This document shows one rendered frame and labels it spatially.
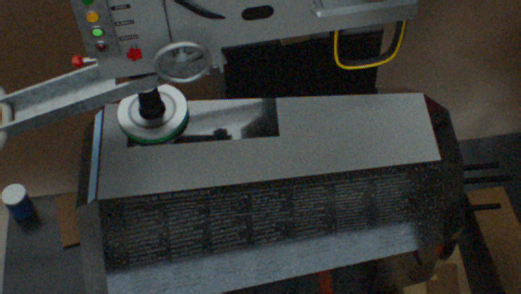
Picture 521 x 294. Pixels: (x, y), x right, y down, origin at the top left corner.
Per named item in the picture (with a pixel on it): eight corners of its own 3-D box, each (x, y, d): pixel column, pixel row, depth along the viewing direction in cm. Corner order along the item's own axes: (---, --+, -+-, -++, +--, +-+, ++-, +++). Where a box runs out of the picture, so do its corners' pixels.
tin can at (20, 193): (33, 219, 293) (23, 203, 282) (9, 220, 292) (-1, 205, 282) (35, 198, 298) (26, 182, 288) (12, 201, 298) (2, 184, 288)
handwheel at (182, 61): (210, 54, 188) (205, 13, 176) (215, 82, 182) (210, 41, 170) (154, 62, 187) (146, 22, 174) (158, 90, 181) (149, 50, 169)
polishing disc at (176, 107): (145, 76, 222) (145, 73, 221) (200, 101, 215) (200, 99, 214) (104, 122, 212) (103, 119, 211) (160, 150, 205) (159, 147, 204)
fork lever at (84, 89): (220, 24, 202) (214, 12, 198) (229, 73, 191) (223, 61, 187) (8, 98, 211) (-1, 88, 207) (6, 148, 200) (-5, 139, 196)
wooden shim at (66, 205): (55, 198, 298) (54, 196, 297) (78, 193, 300) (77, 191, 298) (63, 247, 284) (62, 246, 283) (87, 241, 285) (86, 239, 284)
